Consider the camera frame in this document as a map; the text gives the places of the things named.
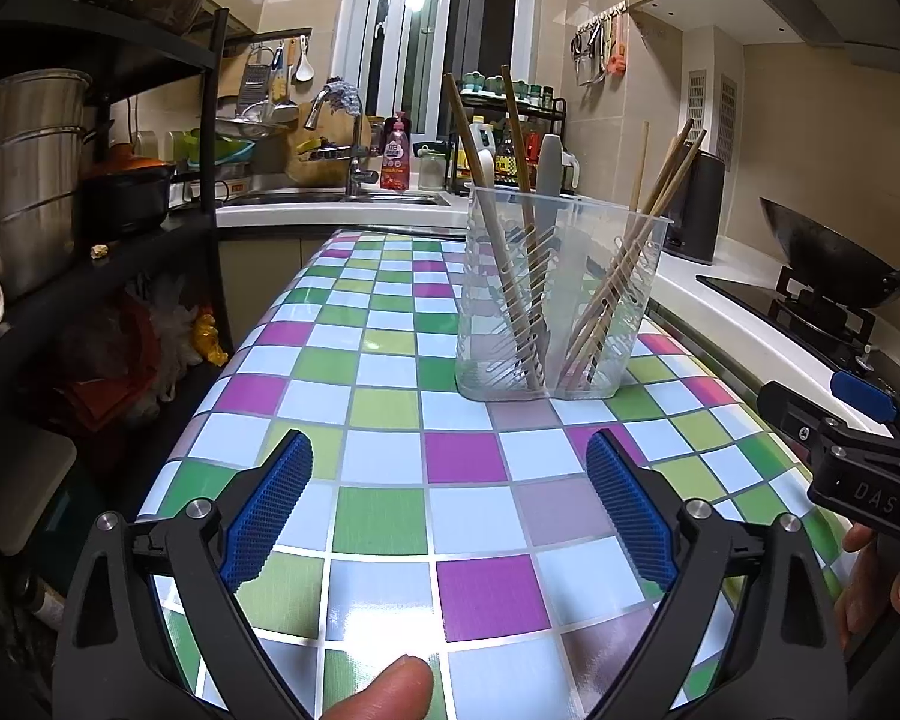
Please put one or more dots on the yellow plastic bag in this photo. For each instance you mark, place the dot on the yellow plastic bag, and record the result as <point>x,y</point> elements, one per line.
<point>210,337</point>

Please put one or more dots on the red dish soap pouch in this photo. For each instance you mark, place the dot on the red dish soap pouch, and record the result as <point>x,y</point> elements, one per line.
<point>396,157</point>

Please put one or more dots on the blue patterned cloth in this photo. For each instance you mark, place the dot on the blue patterned cloth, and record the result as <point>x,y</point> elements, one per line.
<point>345,94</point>

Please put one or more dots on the white hanging ladle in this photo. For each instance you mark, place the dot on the white hanging ladle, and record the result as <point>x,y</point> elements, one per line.
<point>304,69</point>

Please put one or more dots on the steel stockpot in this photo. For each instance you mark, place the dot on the steel stockpot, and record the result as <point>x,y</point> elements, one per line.
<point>30,187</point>

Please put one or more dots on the round wooden cutting board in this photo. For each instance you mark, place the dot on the round wooden cutting board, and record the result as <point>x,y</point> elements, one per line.
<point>330,172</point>

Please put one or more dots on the steel colander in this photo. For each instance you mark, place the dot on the steel colander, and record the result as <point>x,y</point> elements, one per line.
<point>247,124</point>

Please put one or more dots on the dark soy sauce bottle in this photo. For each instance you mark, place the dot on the dark soy sauce bottle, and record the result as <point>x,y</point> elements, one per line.
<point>504,161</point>

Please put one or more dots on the white-framed window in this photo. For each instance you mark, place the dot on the white-framed window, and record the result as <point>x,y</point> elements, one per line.
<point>420,30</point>

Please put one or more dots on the person's left hand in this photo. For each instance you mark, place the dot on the person's left hand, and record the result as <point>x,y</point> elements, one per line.
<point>390,690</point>

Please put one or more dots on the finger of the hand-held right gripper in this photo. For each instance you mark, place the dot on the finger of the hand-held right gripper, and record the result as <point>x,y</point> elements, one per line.
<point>795,420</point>
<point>862,394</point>

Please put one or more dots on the small beige garlic bulb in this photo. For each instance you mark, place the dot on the small beige garlic bulb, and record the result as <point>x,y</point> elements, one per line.
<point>100,250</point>

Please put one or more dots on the chrome sink faucet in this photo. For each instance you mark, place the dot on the chrome sink faucet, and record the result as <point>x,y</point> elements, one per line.
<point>356,157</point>

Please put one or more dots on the white net bag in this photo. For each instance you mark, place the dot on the white net bag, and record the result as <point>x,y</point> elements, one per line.
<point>169,330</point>

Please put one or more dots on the black spice rack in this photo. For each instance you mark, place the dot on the black spice rack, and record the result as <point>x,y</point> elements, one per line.
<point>562,112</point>

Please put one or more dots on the row of spice jars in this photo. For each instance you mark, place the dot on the row of spice jars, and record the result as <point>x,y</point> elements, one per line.
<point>532,90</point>

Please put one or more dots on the yellow hanging utensil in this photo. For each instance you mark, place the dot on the yellow hanging utensil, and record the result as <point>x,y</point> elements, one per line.
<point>279,86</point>

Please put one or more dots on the row of hanging kitchen tools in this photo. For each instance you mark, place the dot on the row of hanging kitchen tools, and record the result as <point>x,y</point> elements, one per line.
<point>615,52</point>

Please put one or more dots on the white louvred wall cover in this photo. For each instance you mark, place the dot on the white louvred wall cover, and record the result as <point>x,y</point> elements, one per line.
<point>698,112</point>
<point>727,120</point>

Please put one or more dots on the black electric kettle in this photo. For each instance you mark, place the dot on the black electric kettle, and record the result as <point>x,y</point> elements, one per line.
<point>701,210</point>

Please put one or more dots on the black gas stove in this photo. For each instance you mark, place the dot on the black gas stove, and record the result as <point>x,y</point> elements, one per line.
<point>735,292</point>

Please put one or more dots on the metal grater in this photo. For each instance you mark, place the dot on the metal grater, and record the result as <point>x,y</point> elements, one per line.
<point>253,82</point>

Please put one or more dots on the clear plastic utensil holder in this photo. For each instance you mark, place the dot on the clear plastic utensil holder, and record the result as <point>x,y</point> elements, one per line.
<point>562,277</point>

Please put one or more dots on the red plastic bag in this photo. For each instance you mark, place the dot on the red plastic bag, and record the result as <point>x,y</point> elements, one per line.
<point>105,382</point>

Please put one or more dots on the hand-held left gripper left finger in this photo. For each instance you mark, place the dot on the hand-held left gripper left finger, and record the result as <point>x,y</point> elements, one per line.
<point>270,510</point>

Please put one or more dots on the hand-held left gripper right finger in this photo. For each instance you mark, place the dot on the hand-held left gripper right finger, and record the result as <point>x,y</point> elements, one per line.
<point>630,510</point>

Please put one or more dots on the green-lidded jar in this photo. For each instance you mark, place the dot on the green-lidded jar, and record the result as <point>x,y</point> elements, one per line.
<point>433,172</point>

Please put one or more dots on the white plastic board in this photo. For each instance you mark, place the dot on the white plastic board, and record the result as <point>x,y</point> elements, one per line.
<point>22,480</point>

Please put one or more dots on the white cup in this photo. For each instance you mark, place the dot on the white cup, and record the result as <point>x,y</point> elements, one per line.
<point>146,146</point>

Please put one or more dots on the green plastic basin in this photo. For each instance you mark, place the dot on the green plastic basin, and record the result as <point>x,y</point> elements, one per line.
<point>225,154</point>

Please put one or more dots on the black metal shelf rack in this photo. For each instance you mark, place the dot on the black metal shelf rack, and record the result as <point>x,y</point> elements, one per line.
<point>208,165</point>

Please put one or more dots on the black pot with orange lid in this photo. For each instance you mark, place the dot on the black pot with orange lid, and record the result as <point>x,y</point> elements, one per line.
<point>127,199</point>

